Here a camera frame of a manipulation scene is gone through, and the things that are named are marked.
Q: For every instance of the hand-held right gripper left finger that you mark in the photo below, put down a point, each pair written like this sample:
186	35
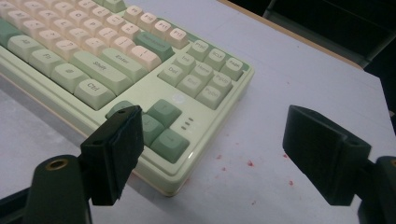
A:
109	155

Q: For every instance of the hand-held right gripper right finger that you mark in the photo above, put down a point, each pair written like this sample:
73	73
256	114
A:
320	155

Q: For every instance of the green and cream mechanical keyboard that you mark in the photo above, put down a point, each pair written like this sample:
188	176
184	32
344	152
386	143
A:
102	70

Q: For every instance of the grey metal floor rail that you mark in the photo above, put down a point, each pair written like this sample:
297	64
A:
314	36

